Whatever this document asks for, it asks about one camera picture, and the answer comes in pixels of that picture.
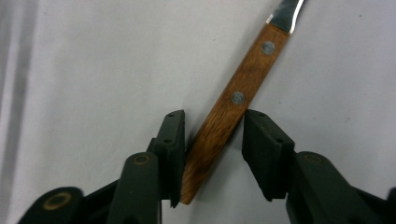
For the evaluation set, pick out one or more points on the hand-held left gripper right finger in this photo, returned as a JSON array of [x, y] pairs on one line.
[[267, 155]]

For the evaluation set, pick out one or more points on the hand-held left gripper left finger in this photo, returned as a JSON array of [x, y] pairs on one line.
[[171, 155]]

